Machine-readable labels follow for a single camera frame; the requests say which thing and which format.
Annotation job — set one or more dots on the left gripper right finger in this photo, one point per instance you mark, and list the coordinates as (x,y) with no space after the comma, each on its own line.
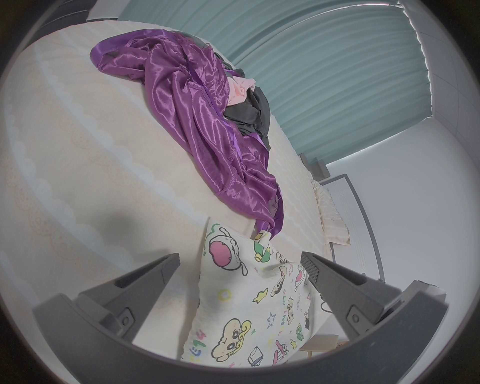
(348,300)

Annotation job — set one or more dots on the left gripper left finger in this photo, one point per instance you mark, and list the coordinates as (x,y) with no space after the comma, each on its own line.
(123,300)

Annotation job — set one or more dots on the white printed pyjama top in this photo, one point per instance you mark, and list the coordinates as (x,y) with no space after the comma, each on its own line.
(240,307)

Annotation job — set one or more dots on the bed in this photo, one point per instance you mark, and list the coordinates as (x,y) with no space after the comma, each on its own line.
(93,168)

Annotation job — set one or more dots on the pile of clothes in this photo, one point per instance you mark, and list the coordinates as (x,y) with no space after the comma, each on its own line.
(198,131)

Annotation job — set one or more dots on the pale pink pillow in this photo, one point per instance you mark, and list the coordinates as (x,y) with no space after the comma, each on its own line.
(333,217)

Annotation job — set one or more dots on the grey bedside table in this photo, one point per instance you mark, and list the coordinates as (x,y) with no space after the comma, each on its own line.
(317,168)

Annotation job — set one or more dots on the blue-green curtain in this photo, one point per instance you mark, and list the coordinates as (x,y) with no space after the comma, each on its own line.
(243,26)
(345,86)

